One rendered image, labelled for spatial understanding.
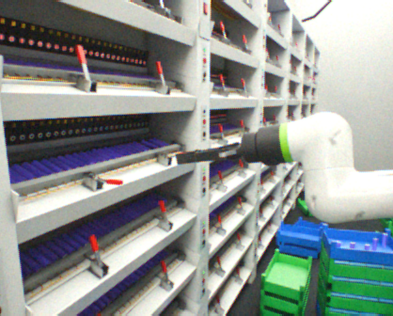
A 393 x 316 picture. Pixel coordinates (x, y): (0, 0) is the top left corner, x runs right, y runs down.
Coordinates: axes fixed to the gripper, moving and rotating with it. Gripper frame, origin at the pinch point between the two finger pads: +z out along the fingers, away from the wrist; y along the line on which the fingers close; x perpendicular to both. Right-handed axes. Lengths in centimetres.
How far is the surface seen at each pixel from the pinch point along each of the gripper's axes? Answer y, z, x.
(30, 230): -41.9, 8.0, -4.5
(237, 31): 86, 7, 55
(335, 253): 63, -26, -57
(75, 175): -28.8, 10.6, 2.4
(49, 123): -25.9, 19.3, 14.7
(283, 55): 156, -2, 49
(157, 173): -6.6, 6.8, -2.5
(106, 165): -20.0, 10.6, 2.6
